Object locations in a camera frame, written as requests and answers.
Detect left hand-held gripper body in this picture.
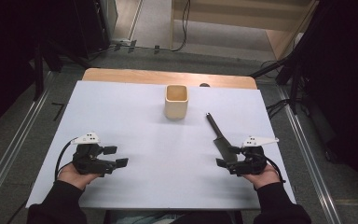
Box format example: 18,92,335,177
71,133,117,177

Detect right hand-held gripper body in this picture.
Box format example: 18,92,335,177
227,135,280,176

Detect beige square cup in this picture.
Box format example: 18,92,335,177
163,84,189,120

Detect person's right hand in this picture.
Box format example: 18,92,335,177
241,162,282,190

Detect person's left hand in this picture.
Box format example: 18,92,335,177
56,161,102,190

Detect white board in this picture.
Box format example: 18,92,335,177
26,79,297,210

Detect wooden table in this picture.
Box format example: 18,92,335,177
82,67,258,91

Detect black metal stand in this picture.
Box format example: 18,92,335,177
250,46,307,116
31,40,91,101

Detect small black floor brackets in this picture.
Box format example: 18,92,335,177
114,39,161,55

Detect dark curtain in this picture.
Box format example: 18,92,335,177
292,0,358,200
0,0,106,141

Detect grey cabinet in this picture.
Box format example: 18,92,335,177
99,0,119,42

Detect light wooden shelf unit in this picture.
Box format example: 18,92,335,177
169,0,320,60

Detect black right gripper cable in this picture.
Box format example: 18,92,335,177
264,156,286,184

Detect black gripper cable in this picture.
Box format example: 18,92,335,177
54,137,79,182
264,156,286,184

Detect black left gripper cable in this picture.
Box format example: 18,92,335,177
54,137,79,182

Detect metal floor rail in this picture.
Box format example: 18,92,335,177
276,85,343,224
0,71,56,216

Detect black cables on floor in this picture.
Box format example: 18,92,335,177
265,98,293,119

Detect hanging black cable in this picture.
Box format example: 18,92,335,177
171,0,191,52

